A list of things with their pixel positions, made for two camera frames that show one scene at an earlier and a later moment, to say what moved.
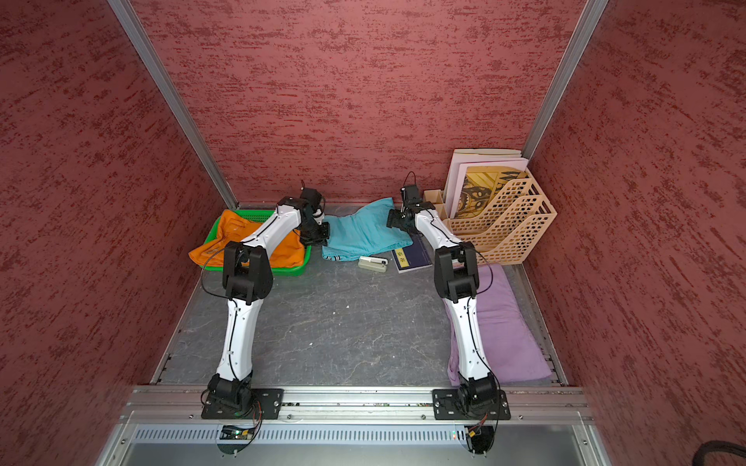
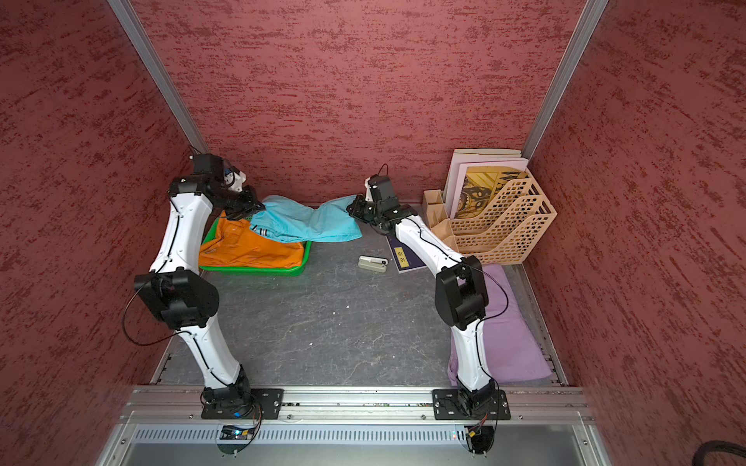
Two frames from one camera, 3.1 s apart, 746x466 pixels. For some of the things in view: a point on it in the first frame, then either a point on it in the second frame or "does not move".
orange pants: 233,227 does not move
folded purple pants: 510,349 does not move
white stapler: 371,263 does not move
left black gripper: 321,239 to 251,206
